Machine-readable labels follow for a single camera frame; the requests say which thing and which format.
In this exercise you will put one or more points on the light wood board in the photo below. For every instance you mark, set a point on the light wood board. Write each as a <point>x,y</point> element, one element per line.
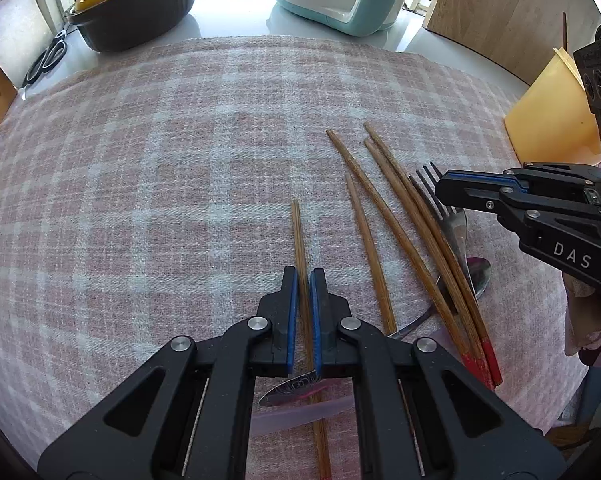
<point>518,35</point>

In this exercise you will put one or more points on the translucent plastic utensil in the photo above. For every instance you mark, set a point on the translucent plastic utensil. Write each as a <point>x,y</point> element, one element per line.
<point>300,414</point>

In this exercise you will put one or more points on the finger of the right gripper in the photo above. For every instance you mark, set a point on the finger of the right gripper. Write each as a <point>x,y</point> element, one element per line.
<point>569,244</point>

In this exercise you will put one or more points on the yellow plastic container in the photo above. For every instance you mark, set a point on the yellow plastic container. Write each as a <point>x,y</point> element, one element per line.
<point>552,122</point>

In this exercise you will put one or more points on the pink plaid cloth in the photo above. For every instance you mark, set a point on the pink plaid cloth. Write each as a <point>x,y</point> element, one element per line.
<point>151,197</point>

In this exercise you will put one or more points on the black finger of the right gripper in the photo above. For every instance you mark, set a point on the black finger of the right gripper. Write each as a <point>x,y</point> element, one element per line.
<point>557,191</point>

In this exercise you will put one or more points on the white plastic cutting board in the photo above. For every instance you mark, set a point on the white plastic cutting board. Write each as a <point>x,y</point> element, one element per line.
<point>23,36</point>

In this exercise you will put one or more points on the gloved right hand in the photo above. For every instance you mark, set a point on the gloved right hand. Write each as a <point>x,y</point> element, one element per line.
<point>582,317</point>

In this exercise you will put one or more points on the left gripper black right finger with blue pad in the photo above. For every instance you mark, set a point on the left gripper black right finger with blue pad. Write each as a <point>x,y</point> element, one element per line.
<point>420,413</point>

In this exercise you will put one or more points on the metal spoon patterned handle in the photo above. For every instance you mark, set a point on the metal spoon patterned handle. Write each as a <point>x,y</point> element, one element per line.
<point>475,274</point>

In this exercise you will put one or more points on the long crossing red chopstick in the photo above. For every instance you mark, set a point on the long crossing red chopstick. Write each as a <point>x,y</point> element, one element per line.
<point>418,264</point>

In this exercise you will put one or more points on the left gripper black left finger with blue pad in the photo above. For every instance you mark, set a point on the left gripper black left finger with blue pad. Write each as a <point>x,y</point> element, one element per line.
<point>185,413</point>

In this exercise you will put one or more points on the metal fork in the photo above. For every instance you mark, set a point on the metal fork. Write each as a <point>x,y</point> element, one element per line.
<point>453,221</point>

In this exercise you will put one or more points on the black handled scissors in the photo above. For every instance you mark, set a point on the black handled scissors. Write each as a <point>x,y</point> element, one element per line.
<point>48,59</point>

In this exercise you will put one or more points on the black pot with yellow lid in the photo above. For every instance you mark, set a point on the black pot with yellow lid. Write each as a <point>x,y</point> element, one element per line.
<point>119,25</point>

